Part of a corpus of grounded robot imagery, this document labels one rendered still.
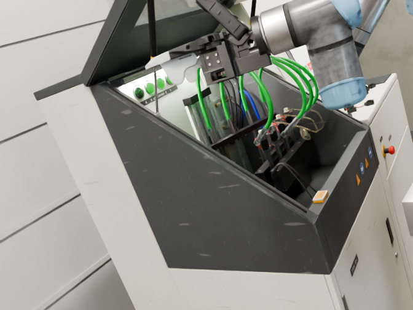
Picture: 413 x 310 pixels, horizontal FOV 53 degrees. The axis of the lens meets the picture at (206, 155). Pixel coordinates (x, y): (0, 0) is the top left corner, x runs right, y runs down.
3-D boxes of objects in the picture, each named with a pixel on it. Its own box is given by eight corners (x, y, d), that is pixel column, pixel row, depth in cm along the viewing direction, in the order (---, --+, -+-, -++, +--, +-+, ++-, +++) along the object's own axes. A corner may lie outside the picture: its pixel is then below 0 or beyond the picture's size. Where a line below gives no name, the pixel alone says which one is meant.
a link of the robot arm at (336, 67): (364, 88, 77) (349, 30, 74) (373, 102, 66) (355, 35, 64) (322, 101, 79) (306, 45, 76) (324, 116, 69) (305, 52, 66)
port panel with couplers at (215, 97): (230, 139, 172) (205, 67, 164) (224, 140, 174) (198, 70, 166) (244, 128, 182) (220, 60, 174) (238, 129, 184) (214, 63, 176)
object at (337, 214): (334, 266, 112) (318, 214, 108) (319, 266, 114) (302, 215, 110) (377, 168, 159) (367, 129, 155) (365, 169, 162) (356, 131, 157)
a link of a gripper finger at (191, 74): (169, 90, 81) (206, 77, 76) (159, 61, 81) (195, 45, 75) (179, 88, 84) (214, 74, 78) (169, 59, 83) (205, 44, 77)
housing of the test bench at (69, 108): (240, 435, 163) (82, 72, 125) (185, 417, 180) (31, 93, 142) (335, 238, 270) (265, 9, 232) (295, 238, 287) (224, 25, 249)
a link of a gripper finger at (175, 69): (152, 93, 71) (203, 76, 71) (141, 59, 70) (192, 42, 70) (154, 93, 74) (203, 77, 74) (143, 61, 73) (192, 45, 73)
